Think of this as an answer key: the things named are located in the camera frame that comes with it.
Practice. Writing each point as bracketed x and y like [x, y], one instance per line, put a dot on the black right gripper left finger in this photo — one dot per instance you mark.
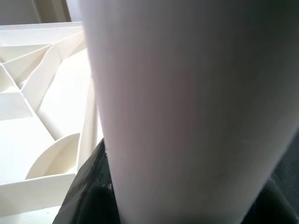
[88, 186]

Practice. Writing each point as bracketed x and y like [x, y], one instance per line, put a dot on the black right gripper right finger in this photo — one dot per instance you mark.
[275, 205]

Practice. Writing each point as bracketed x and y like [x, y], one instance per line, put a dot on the white plastic table top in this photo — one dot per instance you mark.
[35, 105]

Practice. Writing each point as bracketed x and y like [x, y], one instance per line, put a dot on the white plastic table leg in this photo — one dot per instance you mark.
[187, 105]

